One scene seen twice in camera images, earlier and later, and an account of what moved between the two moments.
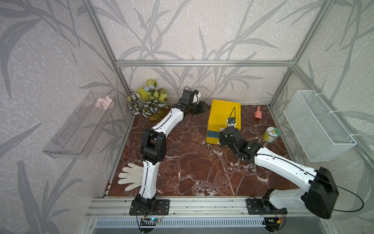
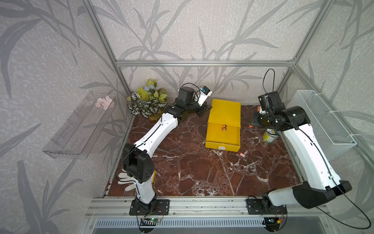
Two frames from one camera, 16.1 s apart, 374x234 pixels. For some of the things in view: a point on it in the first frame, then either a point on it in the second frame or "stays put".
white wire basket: (321, 136) stays put
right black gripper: (222, 138) to (254, 123)
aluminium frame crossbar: (206, 63) stays put
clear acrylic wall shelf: (77, 138) stays put
